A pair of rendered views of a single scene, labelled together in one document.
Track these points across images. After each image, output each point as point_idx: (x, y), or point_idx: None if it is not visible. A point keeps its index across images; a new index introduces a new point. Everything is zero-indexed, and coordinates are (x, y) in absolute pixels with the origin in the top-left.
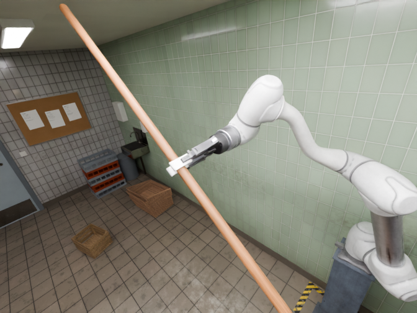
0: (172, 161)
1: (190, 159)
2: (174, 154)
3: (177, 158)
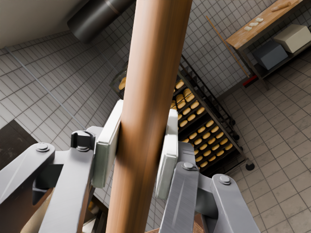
0: (117, 104)
1: (93, 176)
2: (125, 92)
3: (112, 114)
